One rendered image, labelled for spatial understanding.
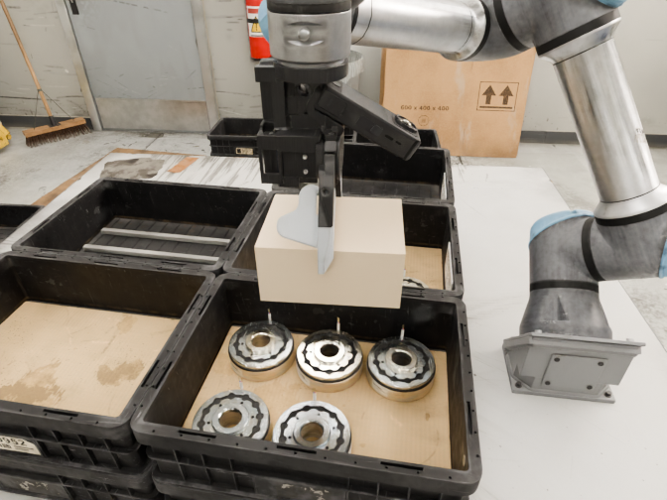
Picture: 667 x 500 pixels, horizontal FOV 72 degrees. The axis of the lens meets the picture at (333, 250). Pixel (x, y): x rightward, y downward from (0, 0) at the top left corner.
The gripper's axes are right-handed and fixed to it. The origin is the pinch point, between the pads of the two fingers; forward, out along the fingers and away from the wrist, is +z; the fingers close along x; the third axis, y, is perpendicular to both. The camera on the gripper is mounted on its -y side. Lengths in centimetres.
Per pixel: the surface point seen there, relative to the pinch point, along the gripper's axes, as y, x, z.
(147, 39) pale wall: 165, -314, 38
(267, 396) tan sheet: 9.7, 3.0, 26.7
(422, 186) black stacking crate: -18, -68, 27
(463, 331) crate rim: -18.5, -4.1, 18.2
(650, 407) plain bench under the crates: -56, -10, 40
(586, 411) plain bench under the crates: -44, -8, 40
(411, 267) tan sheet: -13.4, -30.7, 26.8
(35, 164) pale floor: 237, -245, 109
